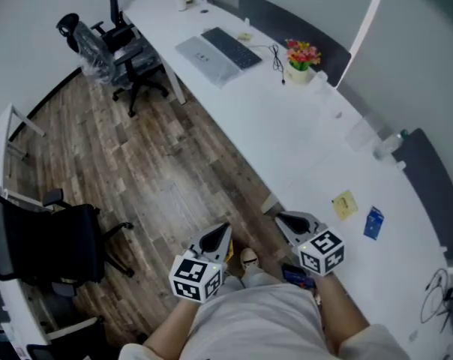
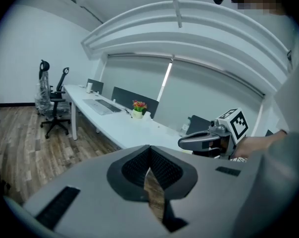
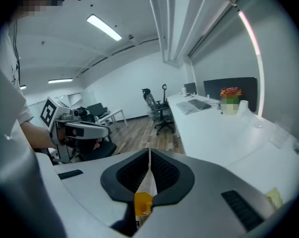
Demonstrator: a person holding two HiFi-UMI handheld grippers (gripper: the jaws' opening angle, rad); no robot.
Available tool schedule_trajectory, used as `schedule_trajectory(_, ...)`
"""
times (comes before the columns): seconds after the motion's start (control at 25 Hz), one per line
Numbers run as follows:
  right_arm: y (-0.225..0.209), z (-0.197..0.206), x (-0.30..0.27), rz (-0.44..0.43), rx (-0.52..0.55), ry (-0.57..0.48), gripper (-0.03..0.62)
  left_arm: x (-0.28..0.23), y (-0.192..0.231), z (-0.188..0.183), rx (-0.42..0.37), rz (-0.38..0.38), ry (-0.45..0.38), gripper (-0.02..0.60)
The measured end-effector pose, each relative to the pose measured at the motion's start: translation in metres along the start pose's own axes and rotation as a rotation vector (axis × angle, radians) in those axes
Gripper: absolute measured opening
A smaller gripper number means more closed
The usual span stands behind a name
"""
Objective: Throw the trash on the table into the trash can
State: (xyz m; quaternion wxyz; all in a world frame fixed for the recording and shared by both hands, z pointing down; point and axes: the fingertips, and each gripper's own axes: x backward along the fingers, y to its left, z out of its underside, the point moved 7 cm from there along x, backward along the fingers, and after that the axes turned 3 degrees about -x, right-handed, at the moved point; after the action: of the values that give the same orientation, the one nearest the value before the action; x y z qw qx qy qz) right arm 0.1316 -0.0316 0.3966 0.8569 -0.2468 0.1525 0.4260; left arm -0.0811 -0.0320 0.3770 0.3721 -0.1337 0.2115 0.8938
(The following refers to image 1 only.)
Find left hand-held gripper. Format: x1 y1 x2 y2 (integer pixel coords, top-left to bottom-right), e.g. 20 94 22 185
169 223 233 305

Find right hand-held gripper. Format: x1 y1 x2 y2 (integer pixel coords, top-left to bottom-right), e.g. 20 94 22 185
274 211 346 277

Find yellow sachet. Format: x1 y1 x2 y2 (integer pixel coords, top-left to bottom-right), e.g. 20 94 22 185
331 189 359 221

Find blue coffee packet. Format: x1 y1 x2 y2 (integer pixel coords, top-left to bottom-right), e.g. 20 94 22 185
363 205 386 242

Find person's right forearm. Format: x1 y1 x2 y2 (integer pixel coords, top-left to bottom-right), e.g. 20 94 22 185
316 274 370 356

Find person's left forearm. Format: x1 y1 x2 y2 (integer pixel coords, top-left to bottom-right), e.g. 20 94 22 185
143 300 201 354

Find white desk leg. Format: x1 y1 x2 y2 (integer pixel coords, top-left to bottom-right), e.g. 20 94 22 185
261 193 280 215
162 60 186 106

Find person's white shoe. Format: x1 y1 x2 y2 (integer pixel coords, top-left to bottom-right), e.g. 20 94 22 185
239 247 260 272

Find person's light trousers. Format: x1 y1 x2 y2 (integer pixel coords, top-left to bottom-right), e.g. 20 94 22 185
222 268 250 290

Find black waist-worn device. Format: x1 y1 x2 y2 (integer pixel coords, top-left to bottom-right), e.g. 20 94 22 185
281 262 317 290

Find person's white shirt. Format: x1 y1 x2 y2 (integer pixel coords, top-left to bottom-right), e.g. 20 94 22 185
119 275 411 360

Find clear plastic container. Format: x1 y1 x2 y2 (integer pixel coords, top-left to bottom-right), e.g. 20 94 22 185
344 116 380 152

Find clear water bottle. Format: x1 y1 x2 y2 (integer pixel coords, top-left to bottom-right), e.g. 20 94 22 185
372 128 410 161

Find white cup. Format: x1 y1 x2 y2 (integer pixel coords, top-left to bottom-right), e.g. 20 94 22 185
312 70 329 92

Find black mesh office chair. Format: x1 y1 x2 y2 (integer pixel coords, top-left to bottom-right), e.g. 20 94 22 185
0 187 136 298
25 315 107 360
89 0 170 119

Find potted artificial flowers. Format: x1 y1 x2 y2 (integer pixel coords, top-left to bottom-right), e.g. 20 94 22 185
284 38 322 86

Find black keyboard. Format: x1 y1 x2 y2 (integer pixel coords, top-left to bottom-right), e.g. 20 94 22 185
200 27 264 71

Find plastic-wrapped office chair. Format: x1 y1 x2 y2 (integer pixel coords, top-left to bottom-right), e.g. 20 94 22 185
55 12 117 86

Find tangled black cable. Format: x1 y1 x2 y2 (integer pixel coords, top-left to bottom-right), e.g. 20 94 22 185
421 268 453 326

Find thin black cable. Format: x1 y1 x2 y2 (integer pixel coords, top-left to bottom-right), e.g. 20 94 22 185
267 43 287 86

